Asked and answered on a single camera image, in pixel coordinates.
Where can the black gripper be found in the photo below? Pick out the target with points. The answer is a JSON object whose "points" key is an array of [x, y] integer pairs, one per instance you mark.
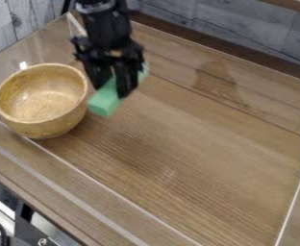
{"points": [[109, 43]]}

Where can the green rectangular stick block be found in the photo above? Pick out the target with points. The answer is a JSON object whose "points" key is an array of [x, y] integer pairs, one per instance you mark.
{"points": [[105, 101]]}

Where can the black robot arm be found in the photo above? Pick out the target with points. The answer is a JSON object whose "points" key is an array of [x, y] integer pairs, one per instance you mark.
{"points": [[102, 4]]}

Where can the wooden bowl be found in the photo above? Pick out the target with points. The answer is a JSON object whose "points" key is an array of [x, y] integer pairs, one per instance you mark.
{"points": [[43, 100]]}

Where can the clear acrylic corner bracket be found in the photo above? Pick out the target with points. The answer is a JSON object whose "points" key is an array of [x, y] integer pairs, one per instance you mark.
{"points": [[77, 28]]}

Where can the black table frame bracket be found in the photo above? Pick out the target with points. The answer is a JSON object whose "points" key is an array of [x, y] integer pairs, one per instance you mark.
{"points": [[26, 231]]}

